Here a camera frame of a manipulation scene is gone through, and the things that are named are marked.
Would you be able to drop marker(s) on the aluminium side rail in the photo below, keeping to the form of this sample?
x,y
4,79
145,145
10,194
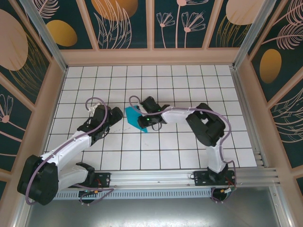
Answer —
x,y
246,111

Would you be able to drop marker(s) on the grey metal sheet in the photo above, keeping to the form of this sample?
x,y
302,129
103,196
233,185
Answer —
x,y
151,212

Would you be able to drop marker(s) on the aluminium frame post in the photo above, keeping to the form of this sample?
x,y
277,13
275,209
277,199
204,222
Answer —
x,y
254,30
43,30

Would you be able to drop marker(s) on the small circuit board with connector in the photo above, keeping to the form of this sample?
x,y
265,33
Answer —
x,y
228,191
91,192

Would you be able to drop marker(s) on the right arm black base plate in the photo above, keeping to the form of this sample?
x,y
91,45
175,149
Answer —
x,y
201,179

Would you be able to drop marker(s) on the long aluminium mounting rail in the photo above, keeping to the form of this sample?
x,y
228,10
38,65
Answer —
x,y
151,177

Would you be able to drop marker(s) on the teal cloth square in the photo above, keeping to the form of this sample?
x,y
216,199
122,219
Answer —
x,y
132,116

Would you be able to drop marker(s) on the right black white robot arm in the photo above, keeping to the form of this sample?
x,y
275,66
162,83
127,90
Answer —
x,y
206,125

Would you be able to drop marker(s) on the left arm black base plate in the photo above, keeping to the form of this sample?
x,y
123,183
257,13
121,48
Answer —
x,y
104,178

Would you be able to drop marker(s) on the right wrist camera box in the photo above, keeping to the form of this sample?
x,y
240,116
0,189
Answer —
x,y
142,110

